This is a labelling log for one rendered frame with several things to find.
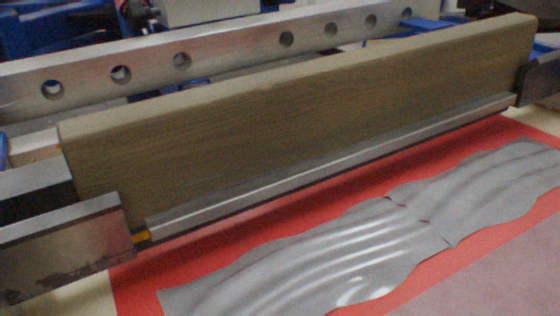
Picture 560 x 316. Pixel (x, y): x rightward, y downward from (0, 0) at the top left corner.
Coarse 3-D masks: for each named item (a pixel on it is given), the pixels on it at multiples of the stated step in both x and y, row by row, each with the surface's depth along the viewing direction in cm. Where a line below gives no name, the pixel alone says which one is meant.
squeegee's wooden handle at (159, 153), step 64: (320, 64) 28; (384, 64) 30; (448, 64) 33; (512, 64) 37; (64, 128) 22; (128, 128) 22; (192, 128) 24; (256, 128) 26; (320, 128) 29; (384, 128) 32; (128, 192) 24; (192, 192) 26
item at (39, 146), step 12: (552, 96) 43; (552, 108) 43; (36, 132) 38; (48, 132) 38; (12, 144) 36; (24, 144) 36; (36, 144) 36; (48, 144) 36; (12, 156) 35; (24, 156) 35; (36, 156) 36; (48, 156) 36; (12, 168) 35; (0, 300) 21; (12, 312) 22; (24, 312) 24
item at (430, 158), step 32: (480, 128) 41; (512, 128) 40; (384, 160) 37; (416, 160) 36; (448, 160) 36; (384, 192) 33; (512, 224) 28; (544, 224) 28; (480, 256) 26; (512, 256) 26; (544, 256) 26; (512, 288) 24; (544, 288) 23
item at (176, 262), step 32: (320, 192) 33; (352, 192) 33; (224, 224) 30; (256, 224) 30; (288, 224) 30; (320, 224) 30; (160, 256) 28; (192, 256) 28; (224, 256) 28; (448, 256) 26; (128, 288) 26; (160, 288) 25; (416, 288) 24; (448, 288) 24; (480, 288) 24
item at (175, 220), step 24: (504, 96) 37; (432, 120) 34; (456, 120) 35; (360, 144) 31; (384, 144) 31; (408, 144) 33; (288, 168) 29; (312, 168) 29; (336, 168) 30; (240, 192) 27; (264, 192) 27; (168, 216) 25; (192, 216) 25; (216, 216) 26
